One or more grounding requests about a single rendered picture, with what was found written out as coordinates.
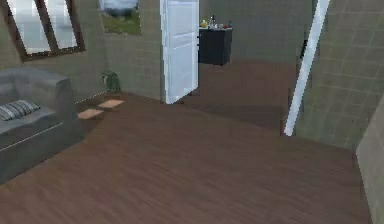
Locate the white room door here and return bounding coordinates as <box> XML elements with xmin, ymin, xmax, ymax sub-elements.
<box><xmin>159</xmin><ymin>0</ymin><xmax>201</xmax><ymax>105</ymax></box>

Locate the black cabinet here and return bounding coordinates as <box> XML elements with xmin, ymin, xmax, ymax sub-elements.
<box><xmin>198</xmin><ymin>27</ymin><xmax>234</xmax><ymax>67</ymax></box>

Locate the green house plant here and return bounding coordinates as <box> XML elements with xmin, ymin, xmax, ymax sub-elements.
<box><xmin>100</xmin><ymin>69</ymin><xmax>122</xmax><ymax>94</ymax></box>

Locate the framed landscape picture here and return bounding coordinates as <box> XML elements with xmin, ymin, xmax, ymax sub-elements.
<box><xmin>97</xmin><ymin>0</ymin><xmax>143</xmax><ymax>37</ymax></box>

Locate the white door seen edge-on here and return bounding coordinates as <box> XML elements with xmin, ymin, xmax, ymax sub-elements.
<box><xmin>283</xmin><ymin>0</ymin><xmax>332</xmax><ymax>137</ymax></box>

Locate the grey sofa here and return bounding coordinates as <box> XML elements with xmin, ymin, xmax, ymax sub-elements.
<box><xmin>0</xmin><ymin>67</ymin><xmax>85</xmax><ymax>185</ymax></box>

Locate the brown framed window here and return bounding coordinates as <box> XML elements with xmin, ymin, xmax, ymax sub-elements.
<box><xmin>0</xmin><ymin>0</ymin><xmax>86</xmax><ymax>63</ymax></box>

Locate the striped grey pillow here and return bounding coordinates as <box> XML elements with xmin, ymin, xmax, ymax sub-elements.
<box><xmin>0</xmin><ymin>99</ymin><xmax>42</xmax><ymax>122</ymax></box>

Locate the black door handle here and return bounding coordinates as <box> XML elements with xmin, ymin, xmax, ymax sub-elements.
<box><xmin>300</xmin><ymin>39</ymin><xmax>309</xmax><ymax>60</ymax></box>

